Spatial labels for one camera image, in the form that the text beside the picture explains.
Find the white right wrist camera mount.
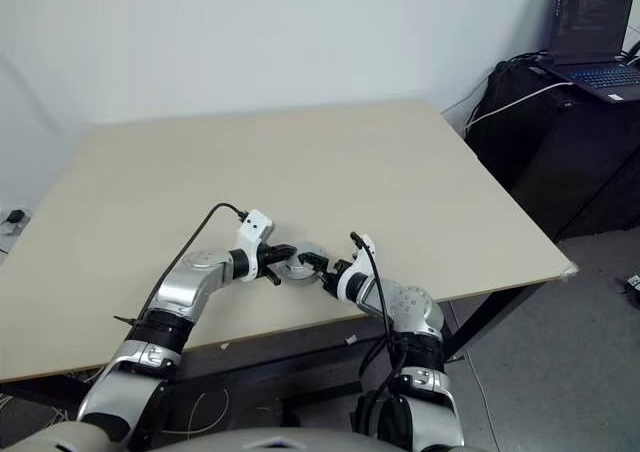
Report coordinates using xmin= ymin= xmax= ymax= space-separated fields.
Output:
xmin=335 ymin=232 xmax=377 ymax=301

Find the white cable on cabinet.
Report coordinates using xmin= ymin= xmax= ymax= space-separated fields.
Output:
xmin=464 ymin=82 xmax=576 ymax=133

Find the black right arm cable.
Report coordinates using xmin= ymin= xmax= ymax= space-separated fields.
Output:
xmin=349 ymin=230 xmax=409 ymax=438

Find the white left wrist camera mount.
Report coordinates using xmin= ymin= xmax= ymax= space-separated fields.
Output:
xmin=234 ymin=210 xmax=276 ymax=281

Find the black open laptop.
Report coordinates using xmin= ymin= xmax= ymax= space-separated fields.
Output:
xmin=529 ymin=0 xmax=640 ymax=104

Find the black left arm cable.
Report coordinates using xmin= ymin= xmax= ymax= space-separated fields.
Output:
xmin=113 ymin=202 xmax=250 ymax=326

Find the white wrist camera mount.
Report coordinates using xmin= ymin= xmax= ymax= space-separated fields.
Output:
xmin=234 ymin=210 xmax=276 ymax=281
xmin=335 ymin=232 xmax=377 ymax=301

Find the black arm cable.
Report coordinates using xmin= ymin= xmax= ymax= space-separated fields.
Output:
xmin=113 ymin=202 xmax=250 ymax=326
xmin=349 ymin=230 xmax=409 ymax=438

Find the black cabinet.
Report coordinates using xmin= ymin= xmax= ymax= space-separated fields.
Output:
xmin=464 ymin=59 xmax=640 ymax=243

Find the small black floor device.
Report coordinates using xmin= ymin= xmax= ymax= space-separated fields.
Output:
xmin=619 ymin=275 xmax=640 ymax=306

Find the grey robot torso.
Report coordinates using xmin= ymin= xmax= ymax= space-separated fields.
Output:
xmin=0 ymin=411 xmax=416 ymax=452

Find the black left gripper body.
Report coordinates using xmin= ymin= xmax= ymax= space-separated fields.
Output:
xmin=257 ymin=244 xmax=277 ymax=281

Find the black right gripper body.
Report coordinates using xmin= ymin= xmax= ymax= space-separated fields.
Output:
xmin=327 ymin=259 xmax=351 ymax=293

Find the black table frame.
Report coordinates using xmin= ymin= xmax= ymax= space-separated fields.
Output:
xmin=0 ymin=276 xmax=556 ymax=423

